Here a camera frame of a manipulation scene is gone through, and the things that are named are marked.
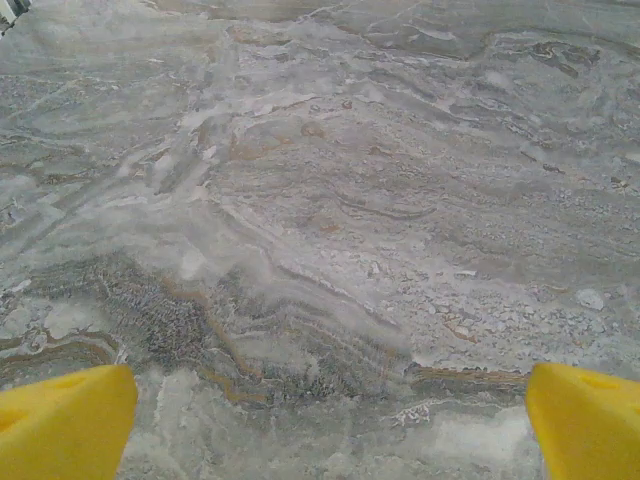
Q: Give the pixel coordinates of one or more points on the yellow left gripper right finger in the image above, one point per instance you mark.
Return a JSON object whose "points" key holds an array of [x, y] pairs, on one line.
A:
{"points": [[590, 430]]}

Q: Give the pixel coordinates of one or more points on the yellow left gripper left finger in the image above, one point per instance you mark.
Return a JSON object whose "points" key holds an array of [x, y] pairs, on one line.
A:
{"points": [[60, 430]]}

